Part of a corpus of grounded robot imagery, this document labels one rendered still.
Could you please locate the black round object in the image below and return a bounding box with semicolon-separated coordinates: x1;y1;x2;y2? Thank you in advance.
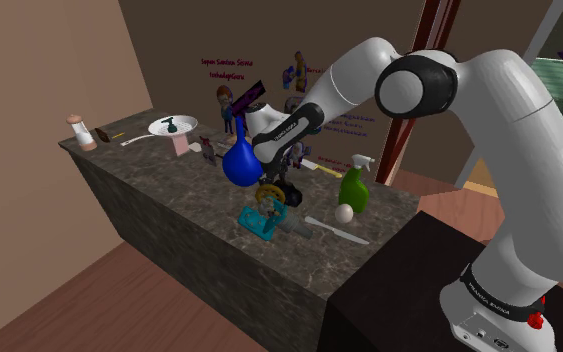
274;180;305;208

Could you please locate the small colourful figure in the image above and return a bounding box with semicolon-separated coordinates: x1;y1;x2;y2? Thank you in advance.
286;141;307;170

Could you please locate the blue round vase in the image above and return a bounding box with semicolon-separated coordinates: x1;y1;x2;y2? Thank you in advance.
221;115;265;188

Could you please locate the teal tool with grey cylinder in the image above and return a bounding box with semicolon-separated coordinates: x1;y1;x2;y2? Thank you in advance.
237;197;314;242

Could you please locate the green spray bottle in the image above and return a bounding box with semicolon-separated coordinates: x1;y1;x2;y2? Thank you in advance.
337;153;377;215

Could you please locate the white egg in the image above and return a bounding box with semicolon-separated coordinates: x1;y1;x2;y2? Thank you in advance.
334;203;355;224

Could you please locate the black and purple box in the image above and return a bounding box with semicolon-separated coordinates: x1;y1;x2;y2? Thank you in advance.
231;79;268;115

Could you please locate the silver table knife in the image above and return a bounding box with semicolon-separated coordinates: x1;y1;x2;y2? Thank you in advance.
304;215;370;246

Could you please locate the red-haired doll figure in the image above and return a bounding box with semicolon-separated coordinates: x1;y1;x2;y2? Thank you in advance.
215;85;236;134

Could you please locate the pink box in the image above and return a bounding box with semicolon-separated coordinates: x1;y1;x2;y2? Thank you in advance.
171;133;192;157

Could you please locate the dark robot stand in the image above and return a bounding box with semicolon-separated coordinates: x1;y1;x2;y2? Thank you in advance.
316;210;563;352

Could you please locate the white and tan grinder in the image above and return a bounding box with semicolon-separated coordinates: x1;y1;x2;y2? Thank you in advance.
65;113;98;153

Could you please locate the gold ring-shaped object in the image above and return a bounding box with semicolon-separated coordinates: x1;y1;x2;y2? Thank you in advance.
254;182;287;207

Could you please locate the yellow-handled knife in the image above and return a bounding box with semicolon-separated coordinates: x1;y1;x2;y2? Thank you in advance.
301;158;344;180

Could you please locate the colourful figure wall picture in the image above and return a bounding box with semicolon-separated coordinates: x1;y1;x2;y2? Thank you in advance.
281;50;309;94

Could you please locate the red-brown door frame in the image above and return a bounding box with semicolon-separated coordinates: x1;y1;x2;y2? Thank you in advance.
374;0;463;186

